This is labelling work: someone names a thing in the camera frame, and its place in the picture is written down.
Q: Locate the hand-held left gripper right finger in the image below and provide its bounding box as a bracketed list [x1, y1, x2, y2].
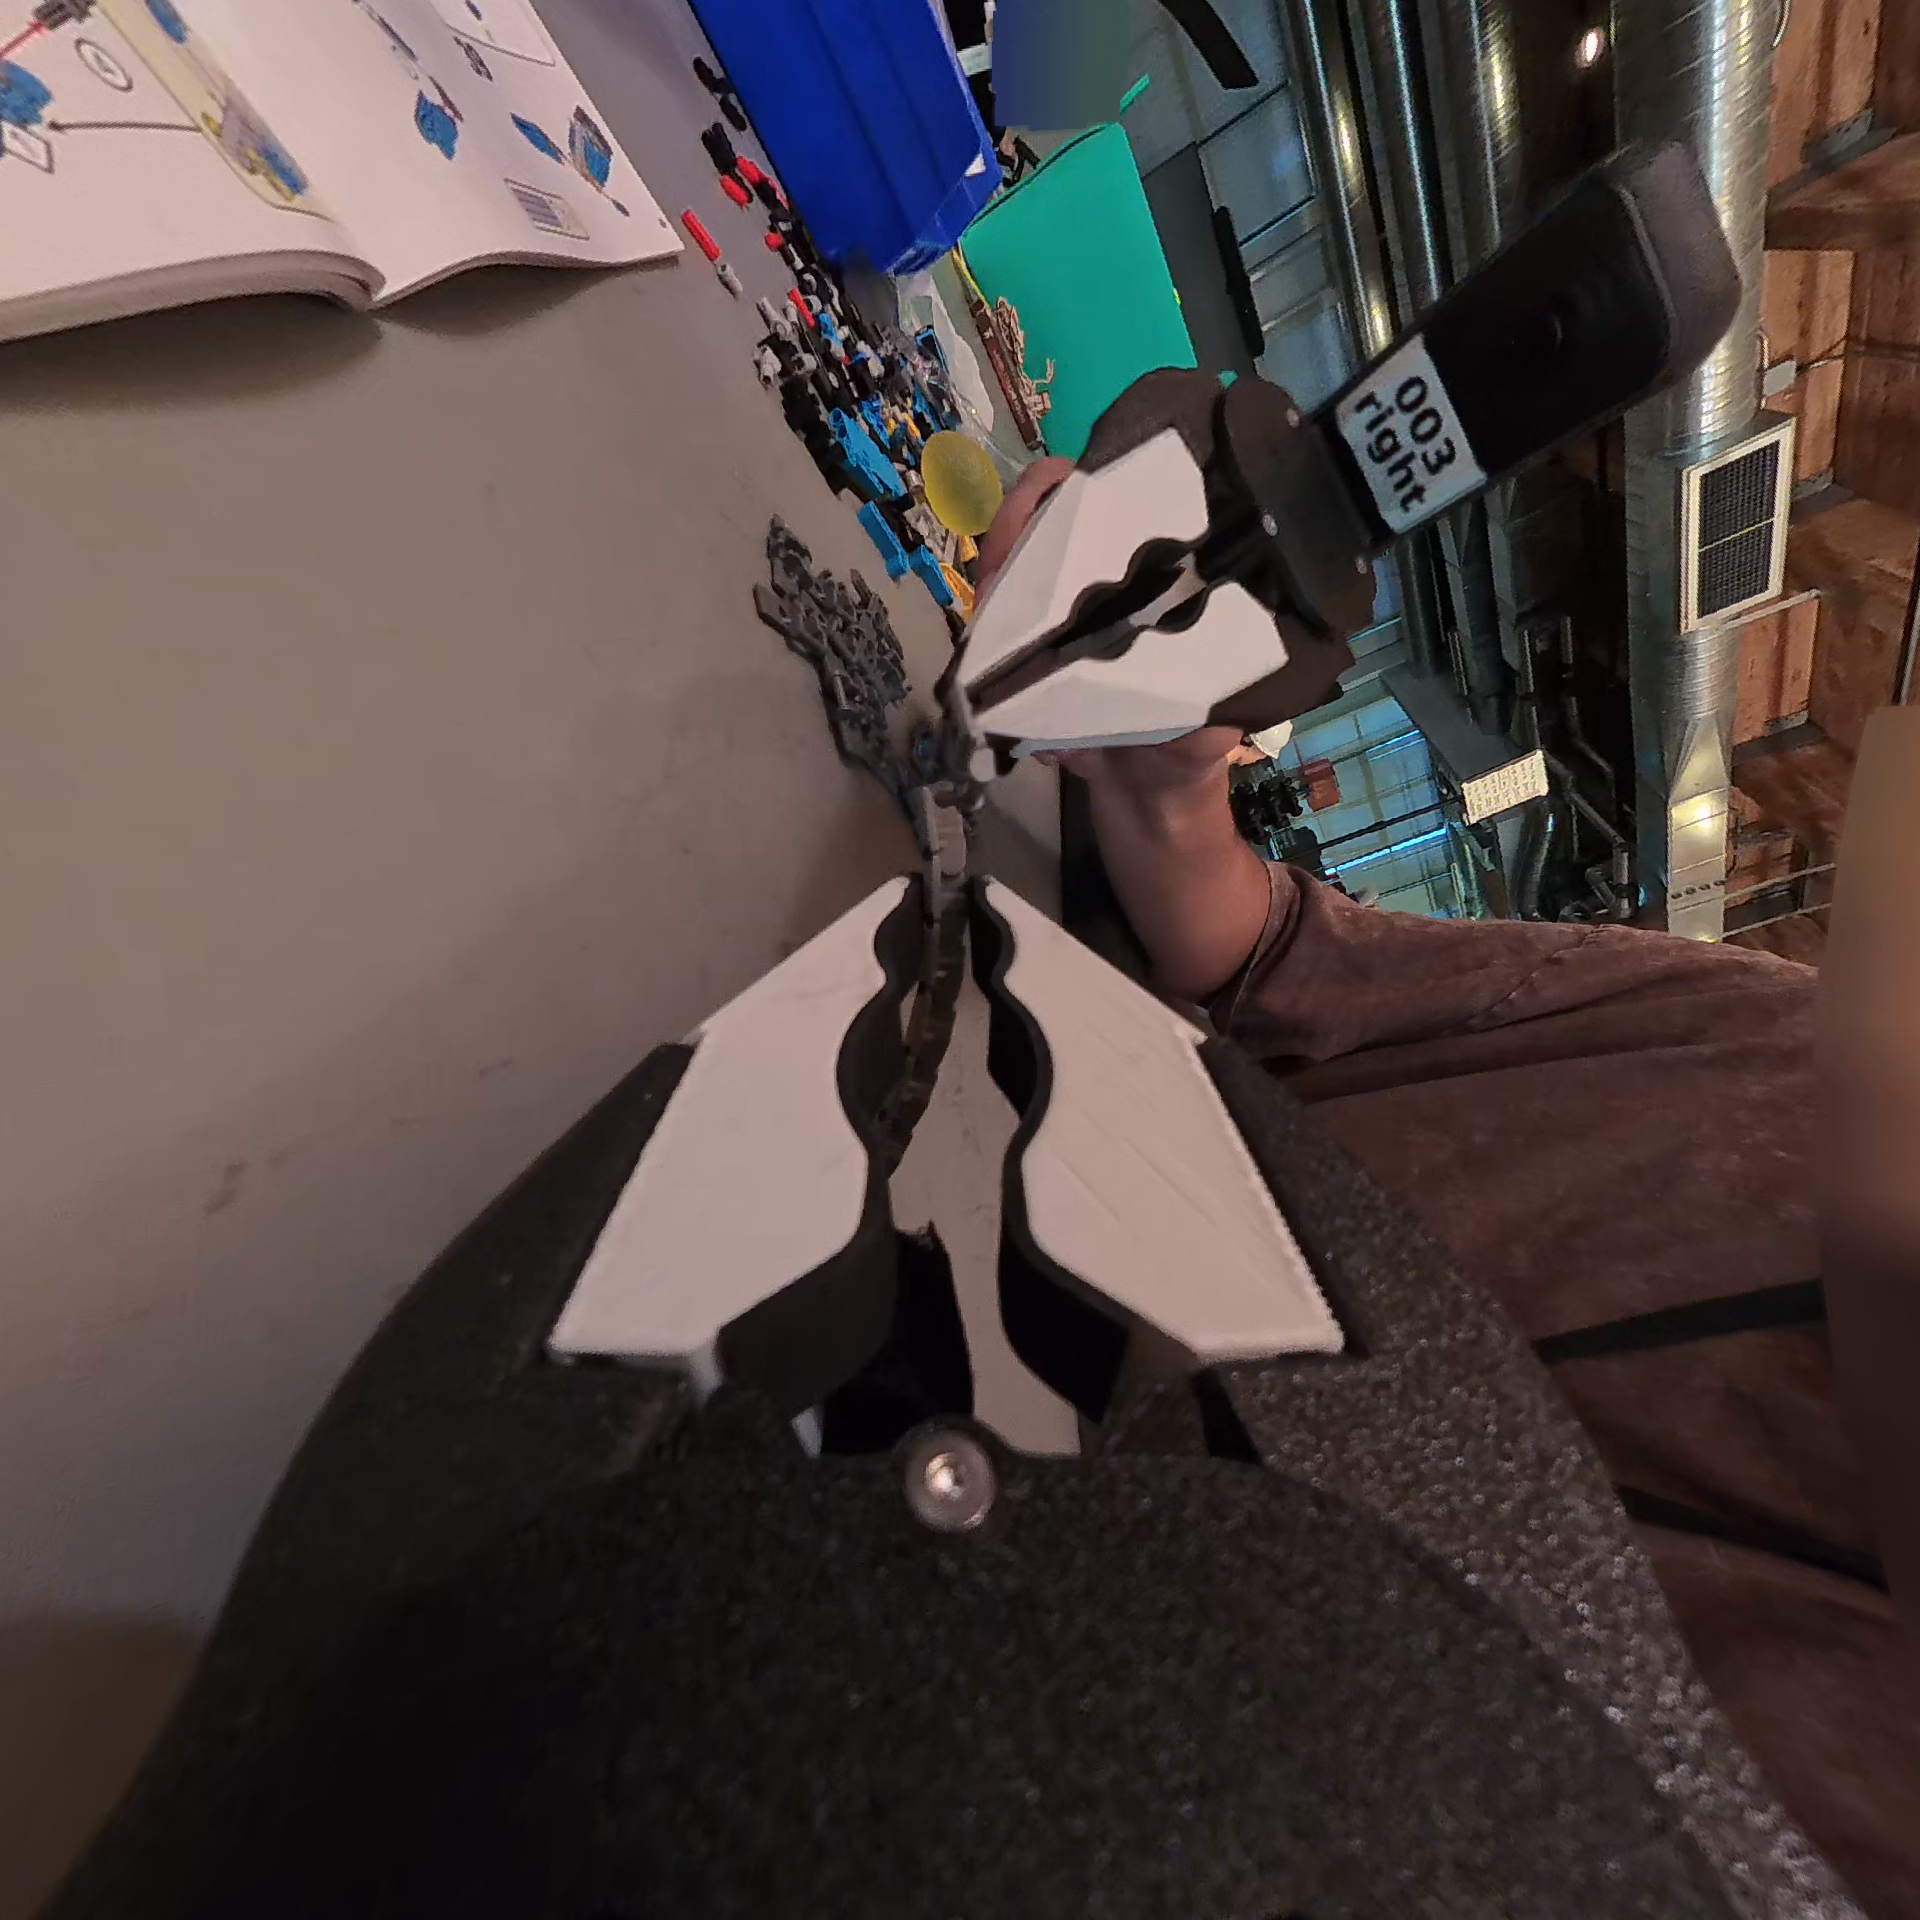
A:
[971, 878, 1349, 1370]

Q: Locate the person's right forearm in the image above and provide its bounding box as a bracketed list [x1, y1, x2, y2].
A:
[1117, 839, 1281, 1011]

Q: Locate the grey desk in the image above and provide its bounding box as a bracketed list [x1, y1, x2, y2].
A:
[0, 0, 1088, 1920]

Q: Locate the black cord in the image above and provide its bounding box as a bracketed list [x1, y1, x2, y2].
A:
[1534, 1280, 1835, 1370]

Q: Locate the white hanging sign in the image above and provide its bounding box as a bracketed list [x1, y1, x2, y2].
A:
[1457, 749, 1552, 827]

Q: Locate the pile of grey track links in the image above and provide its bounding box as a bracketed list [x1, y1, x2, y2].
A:
[752, 515, 922, 783]

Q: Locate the blue plastic bin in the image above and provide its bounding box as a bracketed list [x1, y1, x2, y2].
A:
[688, 0, 1006, 278]

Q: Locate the silver ventilation duct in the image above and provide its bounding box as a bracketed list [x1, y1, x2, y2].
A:
[1608, 0, 1795, 935]

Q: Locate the yellow plastic dome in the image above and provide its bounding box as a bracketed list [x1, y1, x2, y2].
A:
[920, 429, 1006, 530]

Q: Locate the pile of mixed building parts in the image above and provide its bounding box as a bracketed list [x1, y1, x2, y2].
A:
[688, 52, 980, 615]

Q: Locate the assembled grey track chain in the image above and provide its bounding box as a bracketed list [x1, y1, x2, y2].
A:
[867, 702, 1003, 1191]

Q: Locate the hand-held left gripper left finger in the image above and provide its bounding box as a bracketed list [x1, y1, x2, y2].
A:
[549, 878, 922, 1373]

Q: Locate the instruction booklet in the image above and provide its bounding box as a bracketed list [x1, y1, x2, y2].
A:
[0, 0, 688, 347]

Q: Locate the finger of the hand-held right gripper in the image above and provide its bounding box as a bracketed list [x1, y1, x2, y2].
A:
[950, 431, 1213, 706]
[977, 579, 1296, 760]

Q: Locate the blue building block assembly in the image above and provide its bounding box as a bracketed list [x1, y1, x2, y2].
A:
[833, 405, 924, 504]

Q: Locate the brown wooden model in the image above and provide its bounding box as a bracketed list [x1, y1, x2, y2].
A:
[968, 293, 1062, 445]

